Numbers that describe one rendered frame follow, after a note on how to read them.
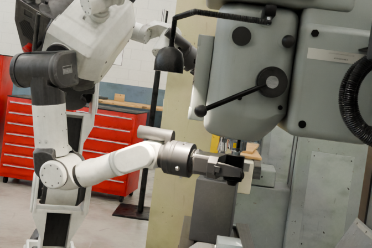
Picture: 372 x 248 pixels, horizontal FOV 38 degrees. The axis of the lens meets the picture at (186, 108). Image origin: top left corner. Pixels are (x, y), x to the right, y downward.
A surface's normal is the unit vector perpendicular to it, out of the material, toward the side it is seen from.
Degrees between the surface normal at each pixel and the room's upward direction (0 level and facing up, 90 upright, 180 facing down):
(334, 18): 90
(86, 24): 58
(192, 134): 90
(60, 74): 83
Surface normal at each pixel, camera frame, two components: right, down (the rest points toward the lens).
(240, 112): -0.08, 0.36
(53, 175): -0.27, 0.14
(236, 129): -0.11, 0.57
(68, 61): 0.94, 0.01
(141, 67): -0.04, 0.05
